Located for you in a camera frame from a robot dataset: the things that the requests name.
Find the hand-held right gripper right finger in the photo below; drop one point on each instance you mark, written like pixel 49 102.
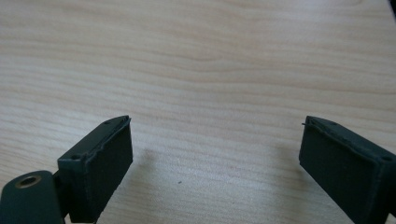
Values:
pixel 345 174

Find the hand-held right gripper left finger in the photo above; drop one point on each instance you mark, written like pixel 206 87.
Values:
pixel 96 174

